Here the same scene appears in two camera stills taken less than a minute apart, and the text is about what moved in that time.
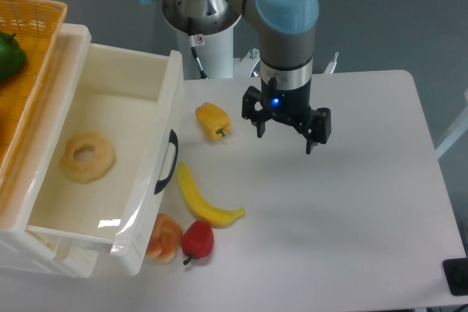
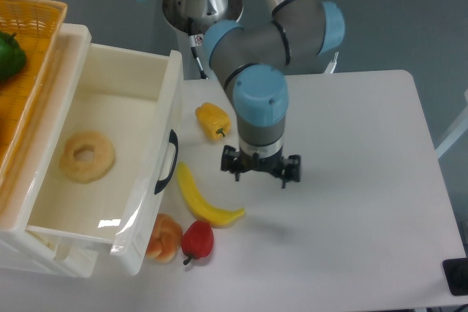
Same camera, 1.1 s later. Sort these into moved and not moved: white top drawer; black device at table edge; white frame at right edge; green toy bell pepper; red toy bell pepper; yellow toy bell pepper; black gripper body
Moved: black gripper body
Not moved: white frame at right edge; yellow toy bell pepper; black device at table edge; green toy bell pepper; red toy bell pepper; white top drawer
